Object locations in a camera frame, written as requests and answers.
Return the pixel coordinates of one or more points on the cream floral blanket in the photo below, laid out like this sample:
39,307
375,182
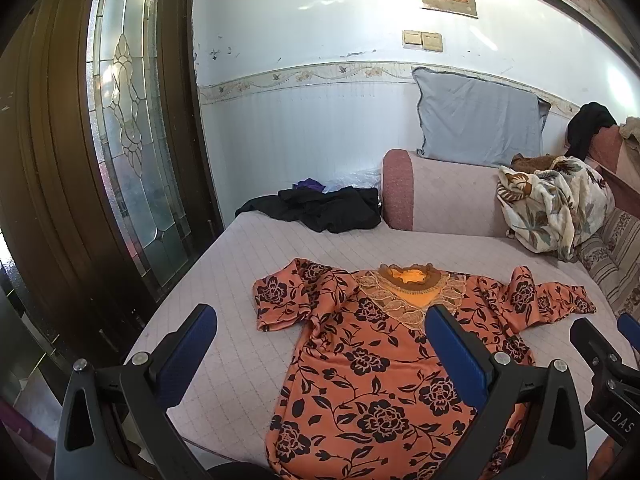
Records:
555,210

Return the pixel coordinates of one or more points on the striped beige cushion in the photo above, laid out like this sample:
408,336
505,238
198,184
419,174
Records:
611,257

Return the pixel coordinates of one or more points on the beige wall switch plate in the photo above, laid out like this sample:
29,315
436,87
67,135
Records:
428,41

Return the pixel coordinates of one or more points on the pink quilted bed mattress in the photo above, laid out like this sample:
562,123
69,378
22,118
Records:
230,403

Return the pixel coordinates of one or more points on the black garment on headboard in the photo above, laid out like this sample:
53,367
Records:
586,124

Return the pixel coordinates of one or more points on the grey blue pillow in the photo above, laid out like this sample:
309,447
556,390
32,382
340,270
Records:
475,121

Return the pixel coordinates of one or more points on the black crumpled garment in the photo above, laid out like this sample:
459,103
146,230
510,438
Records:
340,211

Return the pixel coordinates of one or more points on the purple cloth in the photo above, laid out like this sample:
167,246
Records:
309,184

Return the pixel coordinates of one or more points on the stained glass wooden door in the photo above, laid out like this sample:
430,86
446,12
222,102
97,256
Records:
106,200

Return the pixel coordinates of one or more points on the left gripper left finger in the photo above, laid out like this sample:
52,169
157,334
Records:
115,422

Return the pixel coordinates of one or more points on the pink bolster cushion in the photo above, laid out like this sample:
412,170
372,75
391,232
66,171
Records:
426,195

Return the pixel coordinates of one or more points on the brown towel on headboard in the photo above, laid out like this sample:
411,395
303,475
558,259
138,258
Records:
630,132

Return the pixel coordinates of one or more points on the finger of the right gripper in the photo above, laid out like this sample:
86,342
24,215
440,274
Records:
613,382
629,327

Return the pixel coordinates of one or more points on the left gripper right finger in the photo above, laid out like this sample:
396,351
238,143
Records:
551,444

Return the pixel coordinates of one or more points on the orange black floral shirt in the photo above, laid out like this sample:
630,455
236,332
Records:
365,396

